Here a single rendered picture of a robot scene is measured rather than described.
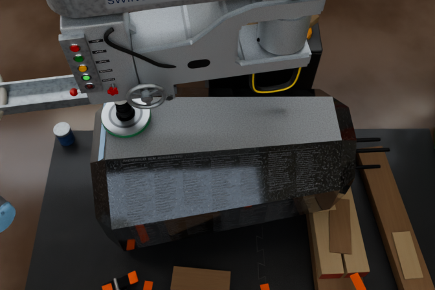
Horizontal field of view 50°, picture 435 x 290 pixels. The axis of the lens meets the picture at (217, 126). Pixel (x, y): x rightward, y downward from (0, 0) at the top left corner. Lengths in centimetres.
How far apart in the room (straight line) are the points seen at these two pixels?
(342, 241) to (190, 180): 92
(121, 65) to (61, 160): 148
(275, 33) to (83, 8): 66
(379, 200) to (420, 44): 137
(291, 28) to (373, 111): 167
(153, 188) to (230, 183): 34
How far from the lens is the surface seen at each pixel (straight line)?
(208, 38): 162
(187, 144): 205
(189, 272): 253
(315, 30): 258
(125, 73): 170
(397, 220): 283
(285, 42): 173
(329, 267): 252
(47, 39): 370
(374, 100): 332
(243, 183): 209
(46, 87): 202
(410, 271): 274
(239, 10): 156
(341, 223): 260
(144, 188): 209
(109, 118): 210
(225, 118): 211
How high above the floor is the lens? 258
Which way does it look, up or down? 59 degrees down
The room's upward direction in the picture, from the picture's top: straight up
